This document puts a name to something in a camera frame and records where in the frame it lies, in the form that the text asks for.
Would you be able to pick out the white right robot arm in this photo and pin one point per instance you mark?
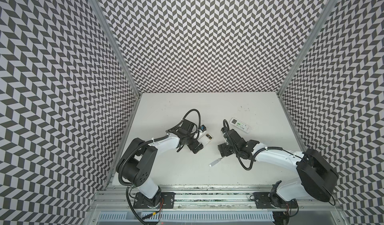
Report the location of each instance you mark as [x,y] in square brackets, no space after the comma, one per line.
[315,178]

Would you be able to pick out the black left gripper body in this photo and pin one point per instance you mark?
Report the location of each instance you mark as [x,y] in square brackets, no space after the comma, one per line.
[190,139]

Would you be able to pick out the white remote with display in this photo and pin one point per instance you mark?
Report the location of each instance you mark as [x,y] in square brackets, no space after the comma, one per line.
[240,125]

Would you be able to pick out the aluminium right corner post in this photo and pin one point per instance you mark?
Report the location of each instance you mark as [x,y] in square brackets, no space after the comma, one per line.
[325,13]

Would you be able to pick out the aluminium corner post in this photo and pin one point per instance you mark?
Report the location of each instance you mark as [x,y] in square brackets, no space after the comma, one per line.
[113,43]
[325,13]

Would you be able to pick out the white remote with batteries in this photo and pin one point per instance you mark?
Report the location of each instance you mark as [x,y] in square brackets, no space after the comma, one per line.
[205,138]

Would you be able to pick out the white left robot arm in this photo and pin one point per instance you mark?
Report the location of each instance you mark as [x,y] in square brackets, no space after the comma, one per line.
[135,166]

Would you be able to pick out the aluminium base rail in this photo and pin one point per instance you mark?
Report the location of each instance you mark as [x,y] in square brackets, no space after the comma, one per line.
[213,205]

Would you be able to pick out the aluminium left corner post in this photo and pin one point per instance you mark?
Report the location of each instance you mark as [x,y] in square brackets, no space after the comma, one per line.
[113,43]

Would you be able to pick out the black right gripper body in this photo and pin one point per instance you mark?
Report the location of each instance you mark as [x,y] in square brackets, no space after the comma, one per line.
[226,147]

